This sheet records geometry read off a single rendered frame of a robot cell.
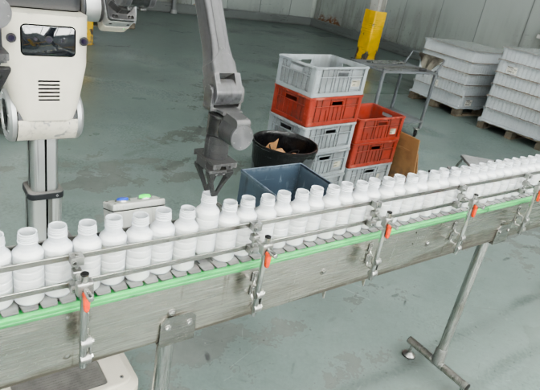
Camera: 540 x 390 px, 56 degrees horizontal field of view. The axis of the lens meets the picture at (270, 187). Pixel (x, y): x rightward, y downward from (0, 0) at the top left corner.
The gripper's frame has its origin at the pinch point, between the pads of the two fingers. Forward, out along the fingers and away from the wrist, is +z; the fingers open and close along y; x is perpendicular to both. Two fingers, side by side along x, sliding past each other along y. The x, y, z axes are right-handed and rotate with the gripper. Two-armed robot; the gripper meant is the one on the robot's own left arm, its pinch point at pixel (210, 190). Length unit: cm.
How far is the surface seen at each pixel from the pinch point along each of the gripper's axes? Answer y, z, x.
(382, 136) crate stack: 185, 71, -283
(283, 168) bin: 59, 27, -72
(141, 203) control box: 12.9, 8.3, 11.8
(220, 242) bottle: -2.4, 14.1, -3.5
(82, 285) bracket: -11.3, 11.4, 33.9
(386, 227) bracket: -12, 14, -56
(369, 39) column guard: 683, 65, -767
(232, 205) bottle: -2.3, 3.8, -5.5
